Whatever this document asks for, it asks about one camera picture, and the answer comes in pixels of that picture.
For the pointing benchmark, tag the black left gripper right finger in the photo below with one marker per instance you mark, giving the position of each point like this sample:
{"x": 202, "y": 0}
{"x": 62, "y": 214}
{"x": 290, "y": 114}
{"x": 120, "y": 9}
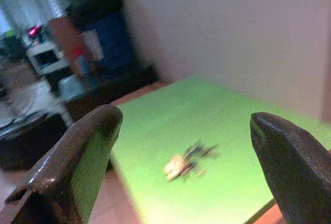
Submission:
{"x": 297, "y": 169}

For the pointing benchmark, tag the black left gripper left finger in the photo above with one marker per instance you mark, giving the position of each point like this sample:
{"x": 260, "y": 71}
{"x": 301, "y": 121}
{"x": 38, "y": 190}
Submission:
{"x": 64, "y": 162}

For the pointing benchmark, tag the white box appliance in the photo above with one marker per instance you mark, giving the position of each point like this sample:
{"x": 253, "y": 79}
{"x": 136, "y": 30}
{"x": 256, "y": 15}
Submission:
{"x": 46, "y": 58}

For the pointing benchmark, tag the green table mat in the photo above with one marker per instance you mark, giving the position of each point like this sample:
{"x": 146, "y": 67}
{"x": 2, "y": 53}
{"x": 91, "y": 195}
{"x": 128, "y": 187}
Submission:
{"x": 168, "y": 120}

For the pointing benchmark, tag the person in blue top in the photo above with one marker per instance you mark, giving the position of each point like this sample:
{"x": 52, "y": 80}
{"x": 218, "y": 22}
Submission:
{"x": 111, "y": 40}

